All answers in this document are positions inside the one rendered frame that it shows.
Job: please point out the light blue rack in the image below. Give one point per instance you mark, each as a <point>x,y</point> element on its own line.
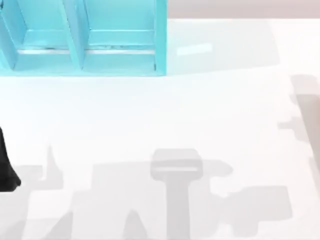
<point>75,37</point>

